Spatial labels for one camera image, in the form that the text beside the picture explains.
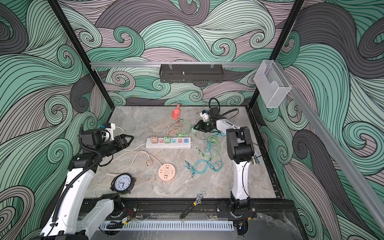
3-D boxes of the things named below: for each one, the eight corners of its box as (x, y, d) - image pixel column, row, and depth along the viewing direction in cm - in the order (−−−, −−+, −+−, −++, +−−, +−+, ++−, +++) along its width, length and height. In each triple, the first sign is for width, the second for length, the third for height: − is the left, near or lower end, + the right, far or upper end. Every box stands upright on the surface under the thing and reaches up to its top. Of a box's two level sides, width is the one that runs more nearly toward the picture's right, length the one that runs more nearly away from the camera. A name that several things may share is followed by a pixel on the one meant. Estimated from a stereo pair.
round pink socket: (158, 181, 84) (157, 179, 82) (160, 165, 91) (159, 163, 88) (175, 181, 84) (175, 179, 82) (176, 165, 91) (176, 163, 88)
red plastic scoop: (172, 119, 115) (171, 117, 113) (173, 106, 124) (173, 104, 122) (179, 119, 115) (179, 117, 113) (180, 106, 124) (180, 104, 122)
